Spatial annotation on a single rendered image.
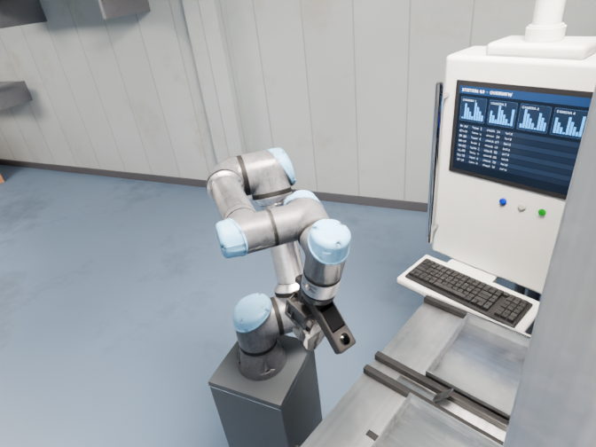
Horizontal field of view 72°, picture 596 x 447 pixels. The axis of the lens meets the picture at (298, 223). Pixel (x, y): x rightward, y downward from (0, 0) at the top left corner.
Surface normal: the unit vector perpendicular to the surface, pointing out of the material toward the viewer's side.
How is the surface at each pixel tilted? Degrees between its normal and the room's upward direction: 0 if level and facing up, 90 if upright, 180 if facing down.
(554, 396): 90
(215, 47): 90
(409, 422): 0
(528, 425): 90
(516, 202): 90
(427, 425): 0
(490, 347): 0
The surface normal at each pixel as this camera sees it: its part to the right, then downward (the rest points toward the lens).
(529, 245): -0.73, 0.41
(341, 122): -0.40, 0.50
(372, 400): -0.11, -0.85
